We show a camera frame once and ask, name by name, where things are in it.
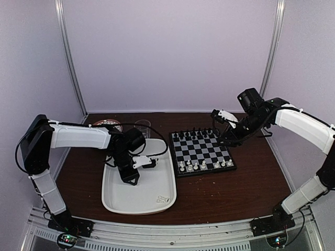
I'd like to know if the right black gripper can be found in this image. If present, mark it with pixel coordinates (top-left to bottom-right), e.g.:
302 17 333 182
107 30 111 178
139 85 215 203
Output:
217 112 268 147

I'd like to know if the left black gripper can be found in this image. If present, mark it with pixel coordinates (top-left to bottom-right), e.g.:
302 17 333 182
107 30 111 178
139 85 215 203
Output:
110 150 140 186

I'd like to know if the white chess queen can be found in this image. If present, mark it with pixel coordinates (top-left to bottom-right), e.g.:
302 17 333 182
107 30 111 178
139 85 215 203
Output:
200 160 206 169

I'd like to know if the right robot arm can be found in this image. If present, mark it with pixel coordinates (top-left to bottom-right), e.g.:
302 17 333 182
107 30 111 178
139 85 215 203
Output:
213 88 334 231

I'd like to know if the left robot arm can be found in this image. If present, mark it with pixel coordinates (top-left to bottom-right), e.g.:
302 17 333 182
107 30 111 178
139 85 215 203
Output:
14 114 152 232

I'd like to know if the white chess piece pair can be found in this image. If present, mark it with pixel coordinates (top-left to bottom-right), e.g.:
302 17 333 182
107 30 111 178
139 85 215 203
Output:
157 196 170 203

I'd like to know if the black chess pieces row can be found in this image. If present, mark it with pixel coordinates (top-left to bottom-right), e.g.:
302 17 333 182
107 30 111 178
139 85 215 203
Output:
169 127 220 142

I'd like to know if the white rectangular tray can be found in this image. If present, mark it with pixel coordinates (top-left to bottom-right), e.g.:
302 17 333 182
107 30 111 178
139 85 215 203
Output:
102 150 177 215

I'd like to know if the black and white chessboard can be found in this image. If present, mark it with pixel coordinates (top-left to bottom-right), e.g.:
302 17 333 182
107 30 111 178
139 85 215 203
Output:
169 137 237 178

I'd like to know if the clear drinking glass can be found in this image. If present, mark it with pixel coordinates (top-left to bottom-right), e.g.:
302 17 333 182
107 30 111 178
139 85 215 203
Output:
134 119 151 139

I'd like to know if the patterned ceramic plate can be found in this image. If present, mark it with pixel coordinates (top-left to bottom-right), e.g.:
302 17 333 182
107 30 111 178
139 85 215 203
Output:
94 119 123 132

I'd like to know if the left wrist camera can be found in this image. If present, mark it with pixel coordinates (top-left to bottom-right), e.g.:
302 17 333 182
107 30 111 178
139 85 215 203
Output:
132 156 158 169

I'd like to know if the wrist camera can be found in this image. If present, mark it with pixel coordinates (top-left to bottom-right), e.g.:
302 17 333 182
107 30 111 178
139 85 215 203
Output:
211 109 238 123
132 156 158 169

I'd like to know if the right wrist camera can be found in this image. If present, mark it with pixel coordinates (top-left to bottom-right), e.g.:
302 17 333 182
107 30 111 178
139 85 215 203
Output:
211 109 238 123

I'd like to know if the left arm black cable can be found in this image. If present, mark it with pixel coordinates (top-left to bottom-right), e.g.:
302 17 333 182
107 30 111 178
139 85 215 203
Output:
104 122 169 168

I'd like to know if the front aluminium rail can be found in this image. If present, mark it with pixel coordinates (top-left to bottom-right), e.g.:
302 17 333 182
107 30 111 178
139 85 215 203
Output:
20 203 322 251

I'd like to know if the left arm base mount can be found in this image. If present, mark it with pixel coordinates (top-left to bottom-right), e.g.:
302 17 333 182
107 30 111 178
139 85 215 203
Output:
48 217 94 237

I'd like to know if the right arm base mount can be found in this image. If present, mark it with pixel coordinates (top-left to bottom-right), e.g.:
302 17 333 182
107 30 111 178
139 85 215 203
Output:
250 215 295 237

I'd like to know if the left aluminium frame post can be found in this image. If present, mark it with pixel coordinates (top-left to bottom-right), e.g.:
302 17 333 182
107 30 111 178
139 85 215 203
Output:
54 0 88 118

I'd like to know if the aluminium frame post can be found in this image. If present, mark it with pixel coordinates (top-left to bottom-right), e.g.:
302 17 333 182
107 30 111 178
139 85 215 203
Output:
54 0 88 118
260 0 286 98

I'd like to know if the right aluminium frame post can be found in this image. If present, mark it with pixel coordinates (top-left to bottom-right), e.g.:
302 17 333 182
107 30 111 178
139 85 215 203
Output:
260 0 286 98

